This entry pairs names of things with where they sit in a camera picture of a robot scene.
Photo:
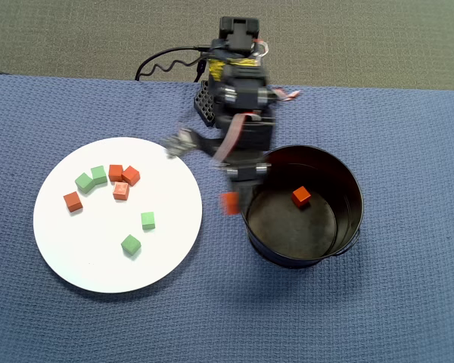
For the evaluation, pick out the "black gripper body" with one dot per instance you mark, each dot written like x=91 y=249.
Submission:
x=245 y=173

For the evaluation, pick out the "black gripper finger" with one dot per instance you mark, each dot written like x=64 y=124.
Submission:
x=247 y=196

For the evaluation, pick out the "red cube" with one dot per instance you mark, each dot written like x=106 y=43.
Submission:
x=131 y=175
x=72 y=201
x=120 y=191
x=301 y=196
x=231 y=203
x=114 y=172

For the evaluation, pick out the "white round plate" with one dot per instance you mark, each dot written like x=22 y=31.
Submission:
x=98 y=264

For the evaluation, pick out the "black metal bucket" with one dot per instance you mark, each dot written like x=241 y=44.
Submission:
x=287 y=234

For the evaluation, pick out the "green cube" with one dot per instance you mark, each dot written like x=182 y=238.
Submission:
x=131 y=245
x=148 y=221
x=84 y=183
x=99 y=175

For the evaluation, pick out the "blue woven table cloth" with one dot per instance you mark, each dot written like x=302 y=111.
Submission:
x=363 y=302

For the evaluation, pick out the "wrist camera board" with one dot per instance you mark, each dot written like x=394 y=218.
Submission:
x=179 y=143

